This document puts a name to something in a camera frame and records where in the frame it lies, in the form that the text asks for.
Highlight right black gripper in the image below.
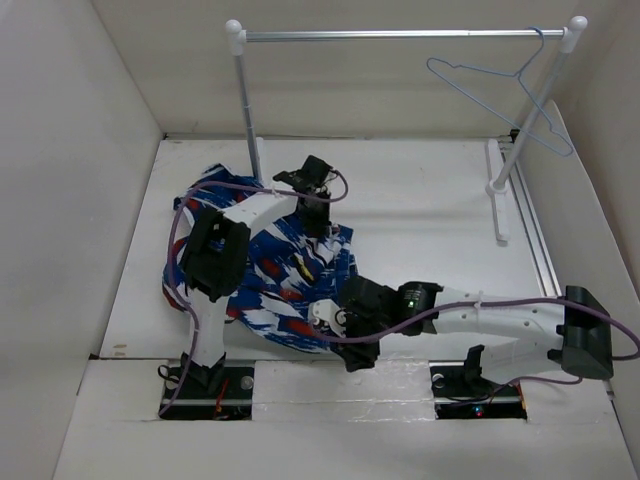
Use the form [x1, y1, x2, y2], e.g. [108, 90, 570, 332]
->
[330, 312, 391, 373]

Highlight blue white red patterned trousers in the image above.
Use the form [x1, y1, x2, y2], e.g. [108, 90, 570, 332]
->
[172, 163, 358, 354]

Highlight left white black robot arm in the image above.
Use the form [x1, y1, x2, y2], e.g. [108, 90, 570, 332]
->
[163, 155, 343, 397]

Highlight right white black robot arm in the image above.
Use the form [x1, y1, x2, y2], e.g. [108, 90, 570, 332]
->
[331, 276, 614, 394]

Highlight white and silver clothes rack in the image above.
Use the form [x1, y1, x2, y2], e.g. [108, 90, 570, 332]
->
[224, 16, 589, 243]

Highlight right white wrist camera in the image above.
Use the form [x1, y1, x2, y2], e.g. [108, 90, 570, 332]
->
[308, 299, 347, 337]

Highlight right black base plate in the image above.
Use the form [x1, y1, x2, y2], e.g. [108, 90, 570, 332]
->
[429, 362, 527, 420]

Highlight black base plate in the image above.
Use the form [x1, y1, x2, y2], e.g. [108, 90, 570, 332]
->
[429, 362, 527, 420]
[158, 363, 254, 421]

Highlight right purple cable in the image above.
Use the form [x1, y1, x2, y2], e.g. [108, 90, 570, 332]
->
[310, 294, 640, 389]

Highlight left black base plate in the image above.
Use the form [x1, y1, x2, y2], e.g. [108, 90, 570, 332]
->
[158, 363, 254, 421]

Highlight aluminium rail on right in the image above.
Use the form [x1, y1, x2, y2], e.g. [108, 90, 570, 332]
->
[510, 161, 563, 296]

